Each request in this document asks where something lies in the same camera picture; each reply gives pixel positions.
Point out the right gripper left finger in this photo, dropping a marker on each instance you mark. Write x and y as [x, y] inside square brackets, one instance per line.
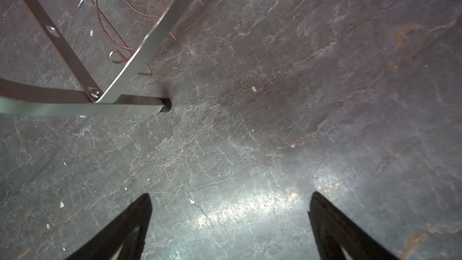
[124, 236]

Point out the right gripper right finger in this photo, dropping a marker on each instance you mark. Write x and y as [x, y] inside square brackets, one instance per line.
[336, 235]

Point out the chrome wire dish rack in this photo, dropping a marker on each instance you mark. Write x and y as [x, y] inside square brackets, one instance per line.
[89, 54]

